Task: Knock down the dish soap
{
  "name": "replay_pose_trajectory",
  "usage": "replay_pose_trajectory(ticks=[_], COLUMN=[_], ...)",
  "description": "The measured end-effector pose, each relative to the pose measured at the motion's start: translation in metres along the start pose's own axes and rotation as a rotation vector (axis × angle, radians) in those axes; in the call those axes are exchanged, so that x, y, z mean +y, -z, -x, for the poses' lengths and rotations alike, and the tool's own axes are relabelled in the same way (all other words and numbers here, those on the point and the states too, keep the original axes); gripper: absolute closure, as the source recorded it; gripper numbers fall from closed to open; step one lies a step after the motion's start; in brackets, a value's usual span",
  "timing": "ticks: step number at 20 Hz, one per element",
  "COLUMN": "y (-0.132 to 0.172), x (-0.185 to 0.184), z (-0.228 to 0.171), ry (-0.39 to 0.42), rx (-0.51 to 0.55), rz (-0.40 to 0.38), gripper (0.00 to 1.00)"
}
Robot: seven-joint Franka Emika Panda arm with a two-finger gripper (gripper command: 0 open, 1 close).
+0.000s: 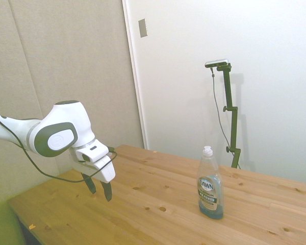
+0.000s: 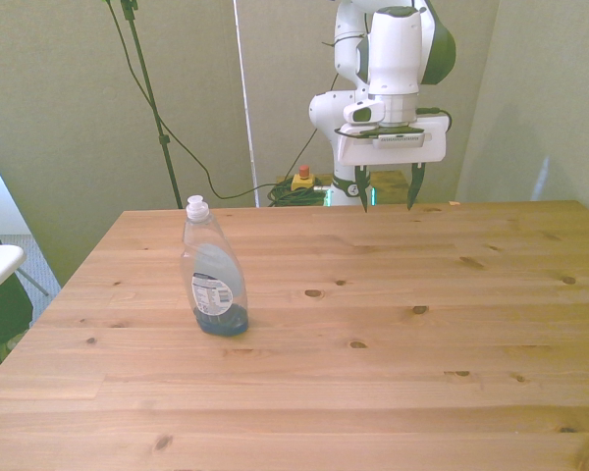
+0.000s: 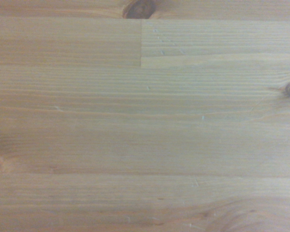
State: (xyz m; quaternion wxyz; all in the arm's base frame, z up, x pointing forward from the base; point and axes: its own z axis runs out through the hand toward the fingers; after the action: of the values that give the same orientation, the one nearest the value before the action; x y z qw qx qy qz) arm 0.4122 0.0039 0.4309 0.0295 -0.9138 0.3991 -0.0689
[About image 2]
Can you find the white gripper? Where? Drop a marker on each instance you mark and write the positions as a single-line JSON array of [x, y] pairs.
[[422, 147]]

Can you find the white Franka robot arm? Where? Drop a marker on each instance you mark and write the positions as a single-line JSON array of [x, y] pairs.
[[392, 54]]

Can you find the clear dish soap bottle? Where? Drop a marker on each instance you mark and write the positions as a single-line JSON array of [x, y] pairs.
[[213, 275]]

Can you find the yellow emergency stop button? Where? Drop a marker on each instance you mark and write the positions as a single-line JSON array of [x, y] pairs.
[[304, 179]]

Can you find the white vertical pole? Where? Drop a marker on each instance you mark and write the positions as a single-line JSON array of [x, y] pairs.
[[246, 103]]

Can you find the black camera stand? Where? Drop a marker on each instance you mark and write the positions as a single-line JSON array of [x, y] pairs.
[[149, 98]]

